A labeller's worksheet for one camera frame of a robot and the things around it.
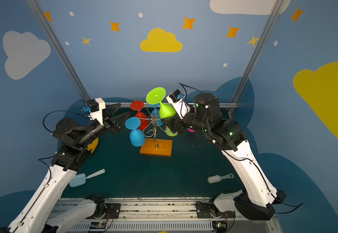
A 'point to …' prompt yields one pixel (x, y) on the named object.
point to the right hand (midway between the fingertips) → (170, 112)
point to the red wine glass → (138, 106)
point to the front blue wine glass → (137, 136)
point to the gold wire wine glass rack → (149, 131)
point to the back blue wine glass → (155, 118)
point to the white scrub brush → (217, 178)
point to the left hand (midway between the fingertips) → (121, 105)
